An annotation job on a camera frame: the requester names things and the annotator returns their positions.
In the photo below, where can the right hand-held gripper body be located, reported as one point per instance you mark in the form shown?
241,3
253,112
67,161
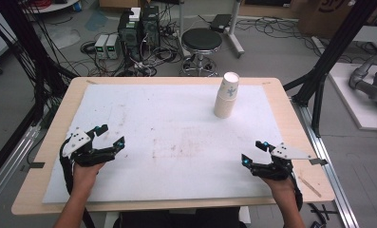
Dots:
287,152

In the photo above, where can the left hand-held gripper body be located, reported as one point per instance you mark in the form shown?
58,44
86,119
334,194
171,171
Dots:
77,141

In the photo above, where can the stack of white paper cups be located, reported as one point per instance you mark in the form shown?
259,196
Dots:
226,98

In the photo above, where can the person's right hand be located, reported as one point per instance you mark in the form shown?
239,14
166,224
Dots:
279,186

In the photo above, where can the person's left hand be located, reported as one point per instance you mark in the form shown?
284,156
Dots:
86,175

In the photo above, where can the light wooden table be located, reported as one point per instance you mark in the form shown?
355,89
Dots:
62,126

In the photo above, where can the black tape piece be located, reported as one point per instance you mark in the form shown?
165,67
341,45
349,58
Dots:
34,166
318,161

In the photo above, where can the thin wooden stick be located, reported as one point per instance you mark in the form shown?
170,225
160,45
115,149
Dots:
309,186

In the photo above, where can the black floor clamps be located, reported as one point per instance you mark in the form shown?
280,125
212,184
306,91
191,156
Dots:
320,215

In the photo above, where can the white platform board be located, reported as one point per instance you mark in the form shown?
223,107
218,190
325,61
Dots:
354,107

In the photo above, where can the grey bench power supply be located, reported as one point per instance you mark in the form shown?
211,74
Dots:
113,47
100,47

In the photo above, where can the person's dark clothing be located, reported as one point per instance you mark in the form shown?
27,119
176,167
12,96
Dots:
176,220

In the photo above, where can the black computer tower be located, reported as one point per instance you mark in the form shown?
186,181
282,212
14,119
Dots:
129,38
150,28

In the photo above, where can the white metal stand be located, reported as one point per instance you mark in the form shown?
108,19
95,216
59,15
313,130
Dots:
233,38

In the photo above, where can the white small box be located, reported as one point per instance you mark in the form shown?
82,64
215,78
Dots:
135,14

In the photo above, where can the black round stool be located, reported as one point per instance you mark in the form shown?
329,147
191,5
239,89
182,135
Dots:
202,39

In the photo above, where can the black flat device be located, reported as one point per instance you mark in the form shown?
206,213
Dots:
220,22

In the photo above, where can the white round table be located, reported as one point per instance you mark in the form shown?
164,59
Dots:
50,6

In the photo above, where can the brown cardboard box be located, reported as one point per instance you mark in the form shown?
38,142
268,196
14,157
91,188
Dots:
322,15

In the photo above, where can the aluminium floor rail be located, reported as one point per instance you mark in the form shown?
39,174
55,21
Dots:
331,177
9,164

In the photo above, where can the black metal frame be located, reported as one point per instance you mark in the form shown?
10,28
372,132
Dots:
31,53
335,47

